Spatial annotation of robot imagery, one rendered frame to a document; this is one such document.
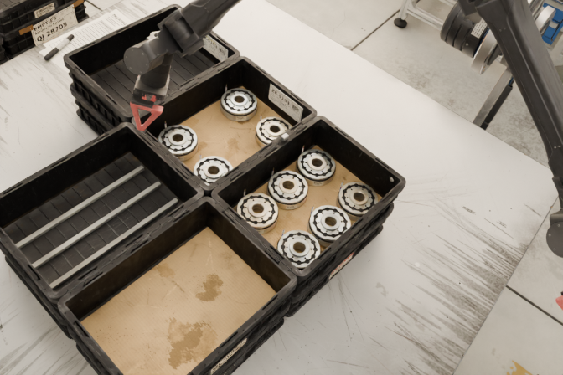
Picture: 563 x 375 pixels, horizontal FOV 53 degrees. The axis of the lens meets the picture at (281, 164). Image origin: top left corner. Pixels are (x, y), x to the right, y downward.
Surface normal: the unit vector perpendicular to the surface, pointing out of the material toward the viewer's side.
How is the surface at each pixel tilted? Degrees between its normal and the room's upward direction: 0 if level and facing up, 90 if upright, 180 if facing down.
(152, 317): 0
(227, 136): 0
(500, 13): 87
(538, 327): 0
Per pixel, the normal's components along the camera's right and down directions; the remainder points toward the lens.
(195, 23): -0.40, 0.48
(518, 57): -0.66, 0.51
